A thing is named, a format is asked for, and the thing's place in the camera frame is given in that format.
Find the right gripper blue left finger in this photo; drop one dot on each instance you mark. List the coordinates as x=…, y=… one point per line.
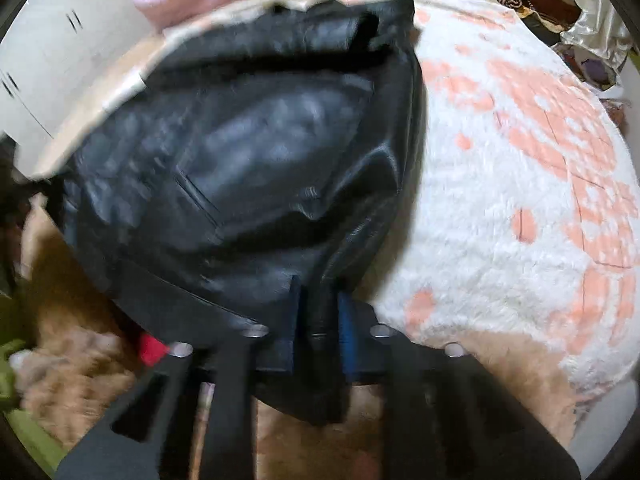
x=276, y=354

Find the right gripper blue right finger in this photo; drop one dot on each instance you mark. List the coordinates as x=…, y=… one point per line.
x=348, y=337

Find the black leather jacket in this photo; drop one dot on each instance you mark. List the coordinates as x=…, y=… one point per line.
x=255, y=152

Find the red garment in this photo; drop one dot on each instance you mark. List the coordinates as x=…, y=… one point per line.
x=150, y=350

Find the white pink patterned blanket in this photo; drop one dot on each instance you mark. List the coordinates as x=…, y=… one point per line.
x=518, y=235

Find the white wardrobe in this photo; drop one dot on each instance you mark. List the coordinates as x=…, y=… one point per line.
x=52, y=53

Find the cream satin curtain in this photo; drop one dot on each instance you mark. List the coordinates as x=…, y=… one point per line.
x=600, y=30

